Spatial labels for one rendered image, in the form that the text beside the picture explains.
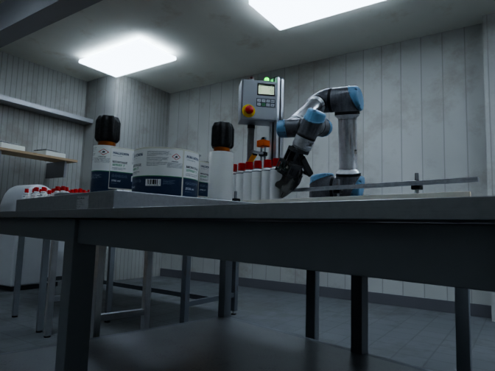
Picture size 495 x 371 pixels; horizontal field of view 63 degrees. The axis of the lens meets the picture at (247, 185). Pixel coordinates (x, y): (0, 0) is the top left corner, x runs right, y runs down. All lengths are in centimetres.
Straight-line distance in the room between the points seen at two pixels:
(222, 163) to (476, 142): 371
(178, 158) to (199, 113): 536
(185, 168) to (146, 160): 11
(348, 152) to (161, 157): 103
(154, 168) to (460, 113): 408
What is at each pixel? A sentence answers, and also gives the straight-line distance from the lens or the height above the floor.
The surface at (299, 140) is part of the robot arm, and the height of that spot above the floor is 113.
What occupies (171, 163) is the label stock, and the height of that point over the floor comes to 98.
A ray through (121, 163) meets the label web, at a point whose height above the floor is 101.
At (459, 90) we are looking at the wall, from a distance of 499.
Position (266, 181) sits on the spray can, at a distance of 166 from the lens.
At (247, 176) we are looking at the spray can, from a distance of 174.
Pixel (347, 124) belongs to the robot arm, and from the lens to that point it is 197.
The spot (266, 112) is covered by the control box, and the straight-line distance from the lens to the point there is 187.
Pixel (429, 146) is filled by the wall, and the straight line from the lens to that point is 488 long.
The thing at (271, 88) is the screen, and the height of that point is 144.
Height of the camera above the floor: 80
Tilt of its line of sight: 6 degrees up
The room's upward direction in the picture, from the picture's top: 2 degrees clockwise
